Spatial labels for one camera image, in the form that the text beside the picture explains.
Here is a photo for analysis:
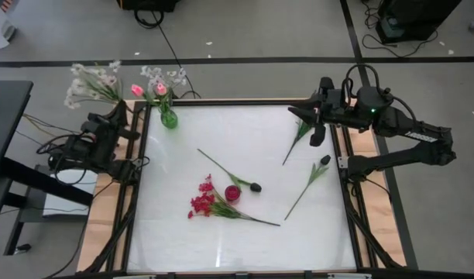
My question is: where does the wooden side board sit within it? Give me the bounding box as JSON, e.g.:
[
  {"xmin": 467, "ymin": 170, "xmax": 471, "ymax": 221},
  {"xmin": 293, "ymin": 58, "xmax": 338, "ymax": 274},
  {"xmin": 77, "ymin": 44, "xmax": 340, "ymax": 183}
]
[
  {"xmin": 337, "ymin": 99, "xmax": 407, "ymax": 268},
  {"xmin": 77, "ymin": 99, "xmax": 145, "ymax": 272}
]

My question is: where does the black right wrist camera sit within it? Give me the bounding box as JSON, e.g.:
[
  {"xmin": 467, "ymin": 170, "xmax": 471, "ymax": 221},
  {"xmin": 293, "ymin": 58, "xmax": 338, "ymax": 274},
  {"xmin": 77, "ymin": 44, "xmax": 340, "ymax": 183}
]
[{"xmin": 318, "ymin": 76, "xmax": 335, "ymax": 93}]

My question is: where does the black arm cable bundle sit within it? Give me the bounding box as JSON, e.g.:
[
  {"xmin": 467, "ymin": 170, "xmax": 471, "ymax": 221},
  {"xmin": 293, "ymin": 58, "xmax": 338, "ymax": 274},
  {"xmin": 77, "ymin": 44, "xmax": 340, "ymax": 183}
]
[{"xmin": 35, "ymin": 133, "xmax": 91, "ymax": 186}]

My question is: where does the dark tulip with green stem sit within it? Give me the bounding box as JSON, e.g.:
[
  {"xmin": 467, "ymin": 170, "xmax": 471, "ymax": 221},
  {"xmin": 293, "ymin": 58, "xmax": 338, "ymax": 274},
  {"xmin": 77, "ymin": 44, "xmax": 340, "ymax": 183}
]
[
  {"xmin": 283, "ymin": 154, "xmax": 332, "ymax": 222},
  {"xmin": 197, "ymin": 148, "xmax": 263, "ymax": 194}
]

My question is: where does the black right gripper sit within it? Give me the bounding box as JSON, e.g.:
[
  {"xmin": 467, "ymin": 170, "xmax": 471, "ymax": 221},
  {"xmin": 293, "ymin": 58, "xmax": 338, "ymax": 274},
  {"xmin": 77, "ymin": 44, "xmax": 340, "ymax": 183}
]
[{"xmin": 287, "ymin": 89, "xmax": 359, "ymax": 147}]

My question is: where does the pink tulip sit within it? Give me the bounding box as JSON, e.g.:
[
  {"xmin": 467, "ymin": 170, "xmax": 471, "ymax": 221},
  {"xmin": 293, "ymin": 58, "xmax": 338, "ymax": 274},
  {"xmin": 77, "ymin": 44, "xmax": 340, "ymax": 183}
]
[
  {"xmin": 155, "ymin": 82, "xmax": 172, "ymax": 113},
  {"xmin": 130, "ymin": 84, "xmax": 163, "ymax": 105}
]

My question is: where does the red ribbed glass vase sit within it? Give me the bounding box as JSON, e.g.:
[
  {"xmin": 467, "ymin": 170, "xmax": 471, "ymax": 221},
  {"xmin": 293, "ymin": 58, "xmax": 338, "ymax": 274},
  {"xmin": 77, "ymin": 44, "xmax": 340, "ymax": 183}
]
[{"xmin": 224, "ymin": 184, "xmax": 242, "ymax": 203}]

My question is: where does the black computer tower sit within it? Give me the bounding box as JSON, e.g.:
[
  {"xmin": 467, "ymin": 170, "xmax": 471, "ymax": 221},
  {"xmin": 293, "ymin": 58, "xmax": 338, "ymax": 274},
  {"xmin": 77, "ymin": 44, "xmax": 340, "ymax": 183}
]
[{"xmin": 376, "ymin": 0, "xmax": 463, "ymax": 44}]

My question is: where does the black looped gripper cable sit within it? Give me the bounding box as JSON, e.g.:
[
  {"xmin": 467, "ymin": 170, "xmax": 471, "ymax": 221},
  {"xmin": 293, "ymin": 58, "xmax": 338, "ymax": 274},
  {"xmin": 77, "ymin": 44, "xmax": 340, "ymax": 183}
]
[{"xmin": 342, "ymin": 64, "xmax": 382, "ymax": 98}]

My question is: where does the long black floor cable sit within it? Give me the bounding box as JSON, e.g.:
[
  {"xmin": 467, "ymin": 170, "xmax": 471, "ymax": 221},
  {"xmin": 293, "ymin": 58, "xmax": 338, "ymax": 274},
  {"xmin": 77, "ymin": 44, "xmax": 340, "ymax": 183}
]
[{"xmin": 134, "ymin": 9, "xmax": 202, "ymax": 100}]

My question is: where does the large red flower bunch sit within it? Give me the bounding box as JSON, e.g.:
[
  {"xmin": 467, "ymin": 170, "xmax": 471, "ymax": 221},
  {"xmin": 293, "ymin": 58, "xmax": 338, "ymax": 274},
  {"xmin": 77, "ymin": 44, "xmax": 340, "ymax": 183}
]
[{"xmin": 187, "ymin": 173, "xmax": 281, "ymax": 228}]

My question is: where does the black equipment box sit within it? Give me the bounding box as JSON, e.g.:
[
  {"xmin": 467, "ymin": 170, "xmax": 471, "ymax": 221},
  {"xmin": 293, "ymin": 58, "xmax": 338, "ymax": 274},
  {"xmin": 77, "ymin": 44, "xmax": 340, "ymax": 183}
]
[{"xmin": 116, "ymin": 0, "xmax": 182, "ymax": 12}]

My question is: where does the black standing desk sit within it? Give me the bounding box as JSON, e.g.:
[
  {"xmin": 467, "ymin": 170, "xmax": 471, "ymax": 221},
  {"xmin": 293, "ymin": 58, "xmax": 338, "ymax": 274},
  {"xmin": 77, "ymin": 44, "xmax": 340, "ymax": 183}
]
[{"xmin": 0, "ymin": 80, "xmax": 94, "ymax": 257}]

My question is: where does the white flower bunch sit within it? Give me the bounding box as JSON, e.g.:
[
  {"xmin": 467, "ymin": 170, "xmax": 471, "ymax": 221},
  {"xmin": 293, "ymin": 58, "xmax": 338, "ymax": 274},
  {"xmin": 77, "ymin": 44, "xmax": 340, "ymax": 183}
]
[
  {"xmin": 139, "ymin": 64, "xmax": 188, "ymax": 105},
  {"xmin": 64, "ymin": 60, "xmax": 124, "ymax": 111}
]

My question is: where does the green glass vase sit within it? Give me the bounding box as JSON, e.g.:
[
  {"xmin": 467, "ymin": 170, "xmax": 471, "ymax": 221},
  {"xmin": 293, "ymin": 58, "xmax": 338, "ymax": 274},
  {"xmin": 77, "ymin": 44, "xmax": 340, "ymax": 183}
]
[{"xmin": 159, "ymin": 99, "xmax": 179, "ymax": 130}]

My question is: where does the small red flower sprig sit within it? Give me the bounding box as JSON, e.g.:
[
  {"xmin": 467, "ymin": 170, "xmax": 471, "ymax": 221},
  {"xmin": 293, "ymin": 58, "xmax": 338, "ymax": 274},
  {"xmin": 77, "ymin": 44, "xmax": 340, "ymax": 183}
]
[{"xmin": 281, "ymin": 119, "xmax": 314, "ymax": 167}]

